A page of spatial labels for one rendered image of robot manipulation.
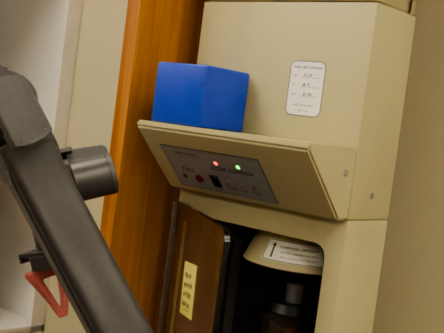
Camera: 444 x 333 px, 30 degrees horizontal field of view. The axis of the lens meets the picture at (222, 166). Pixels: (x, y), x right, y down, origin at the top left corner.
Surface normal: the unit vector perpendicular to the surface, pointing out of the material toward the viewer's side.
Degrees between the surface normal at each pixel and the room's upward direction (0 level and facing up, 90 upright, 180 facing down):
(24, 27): 90
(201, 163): 135
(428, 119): 90
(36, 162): 84
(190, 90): 90
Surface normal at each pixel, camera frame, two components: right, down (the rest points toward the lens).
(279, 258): -0.33, -0.40
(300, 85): -0.65, -0.04
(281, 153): -0.55, 0.67
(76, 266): 0.37, -0.18
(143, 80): 0.75, 0.13
